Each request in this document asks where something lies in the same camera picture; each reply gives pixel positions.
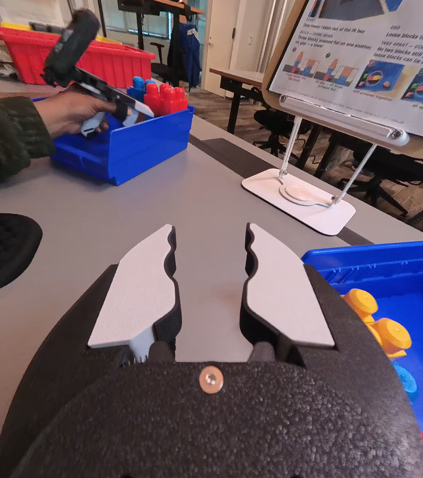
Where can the wooden standing desk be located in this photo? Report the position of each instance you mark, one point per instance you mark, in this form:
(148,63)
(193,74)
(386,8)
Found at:
(159,3)

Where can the printed instruction sheet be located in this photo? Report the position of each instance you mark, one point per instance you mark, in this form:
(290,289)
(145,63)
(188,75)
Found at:
(364,56)

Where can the blue plastic bin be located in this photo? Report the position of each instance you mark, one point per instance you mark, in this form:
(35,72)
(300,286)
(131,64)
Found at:
(140,149)
(402,269)

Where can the white document stand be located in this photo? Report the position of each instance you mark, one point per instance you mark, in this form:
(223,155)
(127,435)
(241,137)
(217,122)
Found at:
(308,209)

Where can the red plastic bin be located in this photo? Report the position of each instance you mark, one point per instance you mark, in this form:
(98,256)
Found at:
(121,67)

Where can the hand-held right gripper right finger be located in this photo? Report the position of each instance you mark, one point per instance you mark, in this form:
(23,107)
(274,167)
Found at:
(289,298)

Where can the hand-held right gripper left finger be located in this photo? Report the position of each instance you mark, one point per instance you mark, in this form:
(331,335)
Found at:
(136,298)

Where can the black office chair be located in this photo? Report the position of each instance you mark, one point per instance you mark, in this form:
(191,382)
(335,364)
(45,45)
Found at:
(159,69)
(390,164)
(275,119)

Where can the cluster of block towers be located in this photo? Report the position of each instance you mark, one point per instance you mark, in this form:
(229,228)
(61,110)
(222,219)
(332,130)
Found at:
(163,99)

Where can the person's left hand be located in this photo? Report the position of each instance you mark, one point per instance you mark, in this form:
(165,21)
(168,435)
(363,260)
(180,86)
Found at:
(65,112)

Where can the yellow mega block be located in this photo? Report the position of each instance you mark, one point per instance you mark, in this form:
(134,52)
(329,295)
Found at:
(392,336)
(360,302)

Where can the blue hanging jacket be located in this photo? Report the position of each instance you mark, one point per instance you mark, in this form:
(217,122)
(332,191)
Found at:
(189,52)

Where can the person's left forearm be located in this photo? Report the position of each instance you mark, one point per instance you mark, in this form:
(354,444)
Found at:
(2,142)

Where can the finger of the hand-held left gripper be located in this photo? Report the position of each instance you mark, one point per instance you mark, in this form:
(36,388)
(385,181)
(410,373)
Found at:
(140,109)
(131,117)

